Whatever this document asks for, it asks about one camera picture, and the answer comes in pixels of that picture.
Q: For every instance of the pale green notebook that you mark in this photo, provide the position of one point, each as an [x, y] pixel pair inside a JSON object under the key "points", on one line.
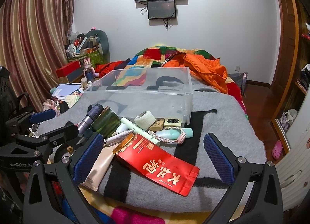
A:
{"points": [[72, 100]]}

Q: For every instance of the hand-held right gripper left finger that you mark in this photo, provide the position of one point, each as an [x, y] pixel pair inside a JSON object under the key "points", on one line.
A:
{"points": [[88, 158]]}

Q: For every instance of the blue notebook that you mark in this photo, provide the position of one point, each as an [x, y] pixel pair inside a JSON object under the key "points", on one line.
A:
{"points": [[67, 89]]}

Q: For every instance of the light green tube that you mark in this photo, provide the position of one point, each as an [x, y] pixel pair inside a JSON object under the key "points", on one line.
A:
{"points": [[132, 124]]}

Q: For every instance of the small wall monitor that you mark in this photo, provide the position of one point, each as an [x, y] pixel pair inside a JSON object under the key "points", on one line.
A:
{"points": [[161, 9]]}

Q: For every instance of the red-orange jacket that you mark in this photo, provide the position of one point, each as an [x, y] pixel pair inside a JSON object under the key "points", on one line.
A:
{"points": [[109, 66]]}

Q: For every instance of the wooden door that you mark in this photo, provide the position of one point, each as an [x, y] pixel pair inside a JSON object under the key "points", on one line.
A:
{"points": [[285, 45]]}

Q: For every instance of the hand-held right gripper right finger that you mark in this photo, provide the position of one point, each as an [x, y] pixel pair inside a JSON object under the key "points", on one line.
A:
{"points": [[219, 158]]}

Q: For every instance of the black mesh office chair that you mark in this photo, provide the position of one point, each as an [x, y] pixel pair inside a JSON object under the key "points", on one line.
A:
{"points": [[6, 88]]}

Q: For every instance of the red box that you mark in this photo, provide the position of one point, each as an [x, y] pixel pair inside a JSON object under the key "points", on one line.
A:
{"points": [[67, 69]]}

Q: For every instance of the teal round lid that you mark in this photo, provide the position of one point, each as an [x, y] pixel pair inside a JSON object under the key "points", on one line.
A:
{"points": [[120, 128]]}

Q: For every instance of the green box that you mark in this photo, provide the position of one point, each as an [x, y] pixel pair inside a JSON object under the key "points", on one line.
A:
{"points": [[95, 57]]}

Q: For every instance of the white sandals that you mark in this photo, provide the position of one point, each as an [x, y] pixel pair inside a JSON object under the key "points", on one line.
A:
{"points": [[288, 117]]}

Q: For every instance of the dark grey box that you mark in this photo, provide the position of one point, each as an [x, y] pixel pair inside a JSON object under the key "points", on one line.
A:
{"points": [[76, 76]]}

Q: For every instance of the wall socket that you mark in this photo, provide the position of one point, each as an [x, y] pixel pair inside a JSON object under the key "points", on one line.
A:
{"points": [[237, 68]]}

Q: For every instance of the orange jacket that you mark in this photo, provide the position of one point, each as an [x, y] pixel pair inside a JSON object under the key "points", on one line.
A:
{"points": [[205, 69]]}

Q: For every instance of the clear plastic storage bin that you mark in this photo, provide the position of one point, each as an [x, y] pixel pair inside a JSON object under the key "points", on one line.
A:
{"points": [[135, 100]]}

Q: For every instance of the pink clog shoe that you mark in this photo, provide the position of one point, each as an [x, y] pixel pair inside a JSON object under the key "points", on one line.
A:
{"points": [[277, 150]]}

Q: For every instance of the blue water bottle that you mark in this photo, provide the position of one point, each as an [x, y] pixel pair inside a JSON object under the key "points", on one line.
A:
{"points": [[89, 75]]}

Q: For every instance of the beige cosmetic tube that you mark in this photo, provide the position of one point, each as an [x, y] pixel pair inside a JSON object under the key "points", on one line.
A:
{"points": [[101, 166]]}

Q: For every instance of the mint green bottle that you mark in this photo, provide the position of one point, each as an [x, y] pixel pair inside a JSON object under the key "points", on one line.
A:
{"points": [[169, 134]]}

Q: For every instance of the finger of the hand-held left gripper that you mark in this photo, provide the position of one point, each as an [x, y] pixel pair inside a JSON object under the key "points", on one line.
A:
{"points": [[42, 116], [63, 129]]}

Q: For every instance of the small tan box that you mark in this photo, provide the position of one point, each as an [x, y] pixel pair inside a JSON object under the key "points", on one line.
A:
{"points": [[157, 124]]}

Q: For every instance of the white cabinet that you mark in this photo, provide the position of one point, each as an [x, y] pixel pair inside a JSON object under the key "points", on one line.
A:
{"points": [[298, 166]]}

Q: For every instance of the black pouch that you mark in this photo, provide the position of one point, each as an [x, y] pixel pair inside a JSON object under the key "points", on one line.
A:
{"points": [[63, 107]]}

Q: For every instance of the striped curtain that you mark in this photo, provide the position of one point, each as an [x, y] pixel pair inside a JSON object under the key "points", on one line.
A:
{"points": [[31, 32]]}

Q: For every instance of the pink cloth bag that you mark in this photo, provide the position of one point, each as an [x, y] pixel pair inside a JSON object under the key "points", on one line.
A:
{"points": [[50, 106]]}

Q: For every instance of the yellow box with black dots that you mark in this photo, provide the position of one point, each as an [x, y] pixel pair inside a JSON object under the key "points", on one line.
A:
{"points": [[173, 122]]}

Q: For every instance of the yellow pink printed blanket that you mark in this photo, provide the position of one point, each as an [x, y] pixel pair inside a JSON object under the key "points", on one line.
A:
{"points": [[135, 214]]}

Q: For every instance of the red foil packet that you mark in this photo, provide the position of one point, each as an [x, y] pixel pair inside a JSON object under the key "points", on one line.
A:
{"points": [[157, 163]]}

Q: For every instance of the white bandage roll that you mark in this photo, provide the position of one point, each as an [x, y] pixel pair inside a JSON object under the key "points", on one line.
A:
{"points": [[144, 120]]}

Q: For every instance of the purple cosmetic bottle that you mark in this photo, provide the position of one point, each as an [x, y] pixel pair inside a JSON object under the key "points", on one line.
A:
{"points": [[93, 115]]}

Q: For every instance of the white cup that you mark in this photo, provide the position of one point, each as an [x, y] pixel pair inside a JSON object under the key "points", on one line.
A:
{"points": [[84, 82]]}

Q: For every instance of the white pen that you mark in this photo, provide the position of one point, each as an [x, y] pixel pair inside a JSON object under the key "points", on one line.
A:
{"points": [[118, 138]]}

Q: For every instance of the colourful patchwork blanket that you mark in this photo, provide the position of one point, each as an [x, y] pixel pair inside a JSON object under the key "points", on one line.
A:
{"points": [[150, 53]]}

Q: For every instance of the dark purple garment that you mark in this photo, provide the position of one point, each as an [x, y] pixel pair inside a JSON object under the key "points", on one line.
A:
{"points": [[127, 63]]}

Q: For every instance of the green glass bottle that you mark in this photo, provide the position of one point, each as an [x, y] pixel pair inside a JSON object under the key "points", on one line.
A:
{"points": [[106, 122]]}

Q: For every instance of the grey storage crate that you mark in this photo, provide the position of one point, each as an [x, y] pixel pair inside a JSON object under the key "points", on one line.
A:
{"points": [[238, 78]]}

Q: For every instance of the brown patterned curtain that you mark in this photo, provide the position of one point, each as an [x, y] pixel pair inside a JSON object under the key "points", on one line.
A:
{"points": [[68, 8]]}

